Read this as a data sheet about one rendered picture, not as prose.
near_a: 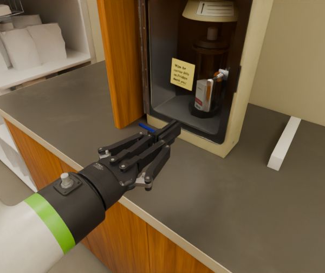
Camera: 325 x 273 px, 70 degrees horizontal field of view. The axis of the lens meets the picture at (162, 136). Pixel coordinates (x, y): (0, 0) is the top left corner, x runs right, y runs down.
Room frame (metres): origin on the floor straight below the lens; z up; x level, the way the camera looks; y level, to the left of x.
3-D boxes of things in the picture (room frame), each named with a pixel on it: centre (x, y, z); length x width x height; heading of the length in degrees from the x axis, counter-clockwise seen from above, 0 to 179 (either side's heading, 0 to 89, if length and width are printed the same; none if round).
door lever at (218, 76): (0.54, -0.13, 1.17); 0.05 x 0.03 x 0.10; 142
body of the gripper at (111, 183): (0.27, 0.09, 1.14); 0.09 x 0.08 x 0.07; 142
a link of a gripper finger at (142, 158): (0.32, 0.03, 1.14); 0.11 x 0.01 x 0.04; 139
